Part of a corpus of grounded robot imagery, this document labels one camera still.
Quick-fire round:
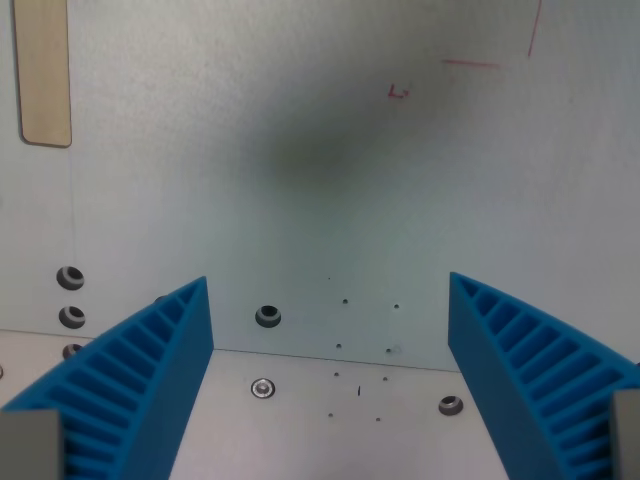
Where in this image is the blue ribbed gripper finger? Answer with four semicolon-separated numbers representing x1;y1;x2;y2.
447;271;640;480
0;275;215;480

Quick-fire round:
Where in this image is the tan wooden board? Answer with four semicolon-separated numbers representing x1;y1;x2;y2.
9;0;73;149

